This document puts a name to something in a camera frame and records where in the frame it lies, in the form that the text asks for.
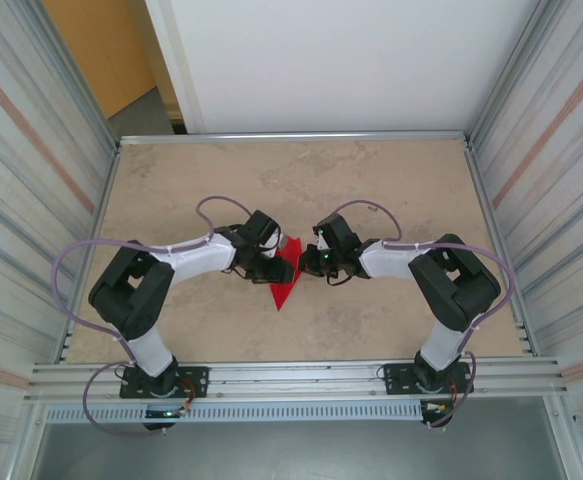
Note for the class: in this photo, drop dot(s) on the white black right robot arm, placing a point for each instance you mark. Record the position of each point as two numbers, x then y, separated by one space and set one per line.
456 290

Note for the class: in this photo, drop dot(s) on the red paper sheet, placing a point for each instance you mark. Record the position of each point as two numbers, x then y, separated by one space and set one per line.
283 297

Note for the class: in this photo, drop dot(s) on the grey metal shelf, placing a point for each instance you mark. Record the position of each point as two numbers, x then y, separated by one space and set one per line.
296 450

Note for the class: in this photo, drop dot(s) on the aluminium frame post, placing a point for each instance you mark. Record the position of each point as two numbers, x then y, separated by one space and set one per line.
73 75
506 75

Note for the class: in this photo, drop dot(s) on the orange wooden door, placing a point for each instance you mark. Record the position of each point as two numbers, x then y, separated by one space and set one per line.
96 50

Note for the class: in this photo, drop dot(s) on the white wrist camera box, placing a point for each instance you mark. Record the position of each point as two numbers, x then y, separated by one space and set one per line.
322 242
271 252

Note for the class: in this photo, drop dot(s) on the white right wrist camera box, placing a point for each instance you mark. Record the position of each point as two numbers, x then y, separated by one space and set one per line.
322 242

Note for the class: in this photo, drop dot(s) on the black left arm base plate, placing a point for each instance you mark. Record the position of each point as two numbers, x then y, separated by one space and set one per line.
196 382

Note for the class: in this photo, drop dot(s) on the white door frame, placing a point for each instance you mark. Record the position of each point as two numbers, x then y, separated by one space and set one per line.
171 60

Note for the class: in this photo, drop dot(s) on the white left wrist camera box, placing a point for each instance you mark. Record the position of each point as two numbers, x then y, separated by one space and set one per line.
271 252

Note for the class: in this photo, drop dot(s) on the black control board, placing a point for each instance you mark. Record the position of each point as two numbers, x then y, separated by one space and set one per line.
438 409
161 414

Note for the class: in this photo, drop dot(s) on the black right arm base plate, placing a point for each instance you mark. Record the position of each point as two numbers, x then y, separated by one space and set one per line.
396 377

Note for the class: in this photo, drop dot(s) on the aluminium table side rail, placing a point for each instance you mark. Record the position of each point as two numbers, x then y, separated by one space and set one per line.
477 175
108 175

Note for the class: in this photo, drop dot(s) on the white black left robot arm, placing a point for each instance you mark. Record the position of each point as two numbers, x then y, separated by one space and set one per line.
126 300

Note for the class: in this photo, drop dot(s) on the white backdrop board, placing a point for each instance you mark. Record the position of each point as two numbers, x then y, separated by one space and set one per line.
346 60

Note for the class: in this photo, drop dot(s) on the aluminium mounting rail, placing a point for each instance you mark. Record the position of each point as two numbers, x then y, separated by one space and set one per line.
296 380

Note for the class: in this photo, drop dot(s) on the aluminium frame crossbar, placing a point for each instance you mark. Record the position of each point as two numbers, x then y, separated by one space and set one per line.
296 137

